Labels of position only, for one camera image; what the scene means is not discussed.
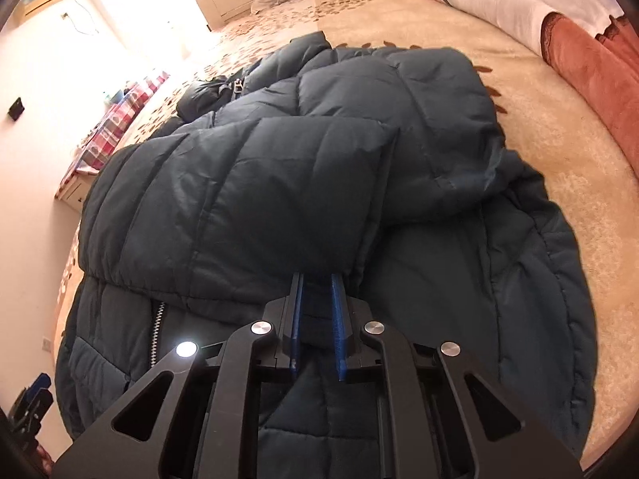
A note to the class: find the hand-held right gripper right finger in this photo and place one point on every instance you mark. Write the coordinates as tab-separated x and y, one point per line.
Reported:
338	319

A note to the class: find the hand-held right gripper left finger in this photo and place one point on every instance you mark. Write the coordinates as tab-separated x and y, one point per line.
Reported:
298	309

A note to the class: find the dark teal puffer jacket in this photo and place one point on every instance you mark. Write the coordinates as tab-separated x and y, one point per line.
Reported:
299	184

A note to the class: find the white bedside cabinet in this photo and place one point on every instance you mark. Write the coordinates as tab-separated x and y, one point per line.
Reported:
75	198

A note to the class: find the plaid table cloth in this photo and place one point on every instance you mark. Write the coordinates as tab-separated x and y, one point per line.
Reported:
110	129

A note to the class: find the beige leaf printed bedsheet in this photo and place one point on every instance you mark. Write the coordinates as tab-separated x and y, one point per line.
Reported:
574	184

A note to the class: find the white wall socket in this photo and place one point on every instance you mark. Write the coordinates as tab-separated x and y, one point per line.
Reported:
47	344

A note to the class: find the black wall switch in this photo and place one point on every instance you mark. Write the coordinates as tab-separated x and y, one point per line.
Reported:
15	109

